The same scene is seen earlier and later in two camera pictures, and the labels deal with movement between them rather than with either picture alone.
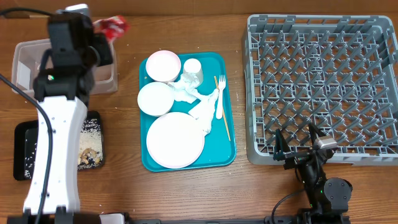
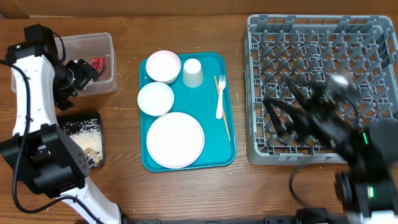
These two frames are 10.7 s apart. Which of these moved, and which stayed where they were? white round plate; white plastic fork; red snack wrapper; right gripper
Moved: red snack wrapper; right gripper
Stayed: white plastic fork; white round plate
